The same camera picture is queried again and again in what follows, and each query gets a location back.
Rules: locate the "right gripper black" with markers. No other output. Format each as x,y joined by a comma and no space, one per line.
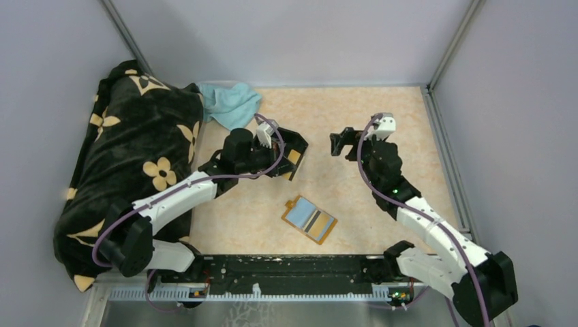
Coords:
347,137

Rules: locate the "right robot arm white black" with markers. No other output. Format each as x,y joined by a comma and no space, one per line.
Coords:
481,285

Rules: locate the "black card tray box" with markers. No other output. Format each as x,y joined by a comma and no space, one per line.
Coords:
292,140

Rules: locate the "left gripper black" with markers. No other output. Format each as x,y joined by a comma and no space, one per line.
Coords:
273,151

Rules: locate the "tan leather card holder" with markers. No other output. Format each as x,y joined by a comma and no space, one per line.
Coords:
310,220

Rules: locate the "gold credit card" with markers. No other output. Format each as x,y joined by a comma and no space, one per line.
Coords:
294,157

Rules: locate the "light blue cloth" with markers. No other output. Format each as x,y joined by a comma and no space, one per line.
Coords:
232,105

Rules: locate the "black floral blanket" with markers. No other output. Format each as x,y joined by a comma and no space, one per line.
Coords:
140,140

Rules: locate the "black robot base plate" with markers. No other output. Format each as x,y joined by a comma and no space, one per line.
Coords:
289,276

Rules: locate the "aluminium frame rail front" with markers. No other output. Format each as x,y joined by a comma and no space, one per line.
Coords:
135,289

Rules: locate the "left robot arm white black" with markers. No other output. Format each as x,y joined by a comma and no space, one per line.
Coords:
128,241

